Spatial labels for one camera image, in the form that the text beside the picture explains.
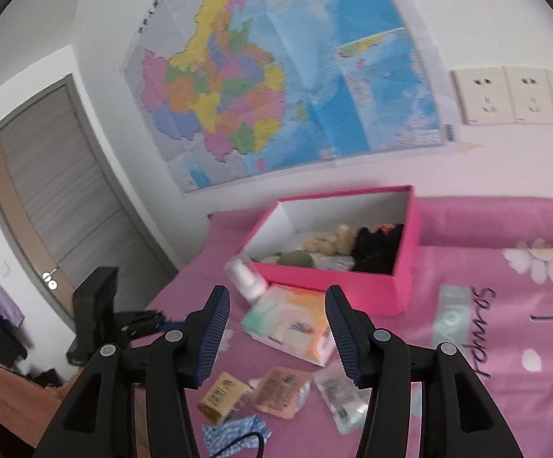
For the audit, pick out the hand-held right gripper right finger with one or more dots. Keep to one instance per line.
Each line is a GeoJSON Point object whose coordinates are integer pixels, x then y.
{"type": "Point", "coordinates": [343, 334]}

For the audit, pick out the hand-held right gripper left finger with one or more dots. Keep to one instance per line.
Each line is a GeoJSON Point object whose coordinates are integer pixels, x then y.
{"type": "Point", "coordinates": [214, 334]}

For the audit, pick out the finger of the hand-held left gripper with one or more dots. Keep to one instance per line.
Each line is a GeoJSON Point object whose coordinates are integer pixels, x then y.
{"type": "Point", "coordinates": [150, 331]}
{"type": "Point", "coordinates": [143, 317]}

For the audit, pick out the pink cardboard box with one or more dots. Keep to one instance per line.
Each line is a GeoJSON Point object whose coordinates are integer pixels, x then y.
{"type": "Point", "coordinates": [343, 291]}

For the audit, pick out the spouted food pouch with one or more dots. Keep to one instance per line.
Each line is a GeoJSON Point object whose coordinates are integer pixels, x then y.
{"type": "Point", "coordinates": [281, 391]}

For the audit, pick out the olive green round pad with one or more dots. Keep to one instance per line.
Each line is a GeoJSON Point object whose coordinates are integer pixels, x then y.
{"type": "Point", "coordinates": [298, 258]}

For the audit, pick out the black fabric scrunchie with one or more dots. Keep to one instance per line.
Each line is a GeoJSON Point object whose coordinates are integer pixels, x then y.
{"type": "Point", "coordinates": [376, 248]}

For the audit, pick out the beige plush toy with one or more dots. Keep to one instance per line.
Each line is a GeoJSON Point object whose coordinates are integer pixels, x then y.
{"type": "Point", "coordinates": [338, 238]}

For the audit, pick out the blue gingham scrunchie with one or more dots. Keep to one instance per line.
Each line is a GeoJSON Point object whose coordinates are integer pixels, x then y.
{"type": "Point", "coordinates": [243, 432]}

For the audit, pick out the pastel soft tissue pack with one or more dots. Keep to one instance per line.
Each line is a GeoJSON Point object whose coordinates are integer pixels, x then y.
{"type": "Point", "coordinates": [286, 324]}

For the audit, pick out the white spray bottle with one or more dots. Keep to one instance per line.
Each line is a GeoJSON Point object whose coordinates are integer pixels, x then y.
{"type": "Point", "coordinates": [250, 284]}

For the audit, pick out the small yellow carton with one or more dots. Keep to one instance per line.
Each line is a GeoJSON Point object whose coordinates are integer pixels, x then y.
{"type": "Point", "coordinates": [221, 396]}

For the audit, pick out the clear plastic packet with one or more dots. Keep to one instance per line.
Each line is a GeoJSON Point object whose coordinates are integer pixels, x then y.
{"type": "Point", "coordinates": [341, 400]}

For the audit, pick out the orange cloth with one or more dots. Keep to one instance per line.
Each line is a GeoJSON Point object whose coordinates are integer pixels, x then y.
{"type": "Point", "coordinates": [14, 400]}

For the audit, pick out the grey wooden door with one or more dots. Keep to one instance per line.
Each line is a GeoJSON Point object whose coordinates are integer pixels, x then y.
{"type": "Point", "coordinates": [66, 191]}

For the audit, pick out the pink floral bedsheet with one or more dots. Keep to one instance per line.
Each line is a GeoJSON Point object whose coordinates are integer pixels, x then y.
{"type": "Point", "coordinates": [519, 286]}

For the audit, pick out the beige tape strip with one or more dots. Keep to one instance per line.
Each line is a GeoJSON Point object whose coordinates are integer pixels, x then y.
{"type": "Point", "coordinates": [465, 144]}

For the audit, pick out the small white wall switch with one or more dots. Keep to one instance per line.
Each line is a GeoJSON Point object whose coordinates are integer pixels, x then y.
{"type": "Point", "coordinates": [7, 266]}

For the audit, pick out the colourful wall map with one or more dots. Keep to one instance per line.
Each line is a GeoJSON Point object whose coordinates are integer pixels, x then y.
{"type": "Point", "coordinates": [281, 81]}

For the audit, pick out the white wall socket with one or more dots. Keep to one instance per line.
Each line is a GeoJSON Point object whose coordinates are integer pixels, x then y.
{"type": "Point", "coordinates": [529, 93]}
{"type": "Point", "coordinates": [484, 95]}

